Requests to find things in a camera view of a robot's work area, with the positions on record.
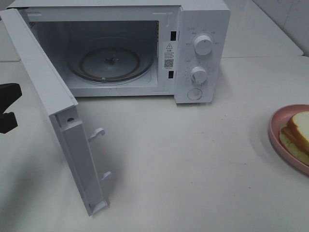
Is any round white door button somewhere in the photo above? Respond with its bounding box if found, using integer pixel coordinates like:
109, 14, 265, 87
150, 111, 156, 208
187, 88, 203, 100

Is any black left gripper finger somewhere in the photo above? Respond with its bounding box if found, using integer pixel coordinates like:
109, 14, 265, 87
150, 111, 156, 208
0, 112, 18, 133
0, 83, 22, 113

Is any glass microwave turntable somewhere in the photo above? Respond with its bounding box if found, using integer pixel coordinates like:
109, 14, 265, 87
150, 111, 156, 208
66, 37, 156, 84

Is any white microwave door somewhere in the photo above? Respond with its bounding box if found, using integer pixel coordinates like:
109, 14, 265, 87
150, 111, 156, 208
0, 9, 112, 216

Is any white microwave knob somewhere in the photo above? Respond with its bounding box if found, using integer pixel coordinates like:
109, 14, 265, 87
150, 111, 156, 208
193, 34, 214, 56
190, 66, 208, 85

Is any pink round plate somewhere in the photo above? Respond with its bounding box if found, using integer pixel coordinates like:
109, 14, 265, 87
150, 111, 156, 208
268, 104, 309, 175

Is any white warning label sticker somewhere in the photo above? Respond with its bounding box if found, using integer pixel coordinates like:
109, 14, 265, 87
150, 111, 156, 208
162, 41, 175, 70

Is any white microwave oven body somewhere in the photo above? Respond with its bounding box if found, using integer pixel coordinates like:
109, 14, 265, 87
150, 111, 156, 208
7, 0, 230, 103

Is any white bread sandwich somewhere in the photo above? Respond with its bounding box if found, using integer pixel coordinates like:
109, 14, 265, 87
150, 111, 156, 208
279, 111, 309, 165

